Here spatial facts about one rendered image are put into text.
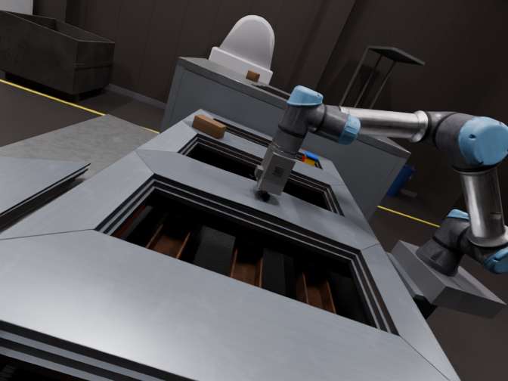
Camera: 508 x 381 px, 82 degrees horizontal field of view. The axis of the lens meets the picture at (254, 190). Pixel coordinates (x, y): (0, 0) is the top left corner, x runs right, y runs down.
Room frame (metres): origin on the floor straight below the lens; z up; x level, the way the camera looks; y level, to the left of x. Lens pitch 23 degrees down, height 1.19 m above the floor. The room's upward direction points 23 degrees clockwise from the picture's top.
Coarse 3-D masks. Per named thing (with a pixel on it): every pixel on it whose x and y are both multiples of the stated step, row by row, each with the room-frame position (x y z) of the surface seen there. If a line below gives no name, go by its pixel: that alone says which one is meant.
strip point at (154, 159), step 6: (138, 150) 0.72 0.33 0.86; (144, 150) 0.73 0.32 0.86; (150, 150) 0.75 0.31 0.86; (156, 150) 0.77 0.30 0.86; (144, 156) 0.70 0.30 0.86; (150, 156) 0.71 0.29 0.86; (156, 156) 0.73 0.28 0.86; (162, 156) 0.74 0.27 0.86; (168, 156) 0.76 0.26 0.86; (144, 162) 0.67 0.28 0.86; (150, 162) 0.68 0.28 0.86; (156, 162) 0.70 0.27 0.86; (162, 162) 0.71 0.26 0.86; (150, 168) 0.65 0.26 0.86; (156, 168) 0.66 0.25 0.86
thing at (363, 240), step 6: (348, 222) 0.84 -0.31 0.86; (354, 228) 0.81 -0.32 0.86; (360, 228) 0.83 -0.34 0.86; (354, 234) 0.77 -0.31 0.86; (360, 234) 0.78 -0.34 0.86; (366, 234) 0.80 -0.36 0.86; (360, 240) 0.75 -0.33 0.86; (366, 240) 0.76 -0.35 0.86; (360, 246) 0.71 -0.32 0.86; (366, 246) 0.72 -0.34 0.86
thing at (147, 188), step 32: (256, 160) 1.10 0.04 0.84; (160, 192) 0.62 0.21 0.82; (192, 192) 0.65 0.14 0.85; (320, 192) 1.12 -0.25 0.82; (256, 224) 0.66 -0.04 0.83; (288, 224) 0.67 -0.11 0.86; (352, 256) 0.68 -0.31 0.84; (384, 320) 0.47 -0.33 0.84; (0, 352) 0.18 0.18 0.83; (32, 352) 0.19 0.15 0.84; (64, 352) 0.20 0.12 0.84; (96, 352) 0.20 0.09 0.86
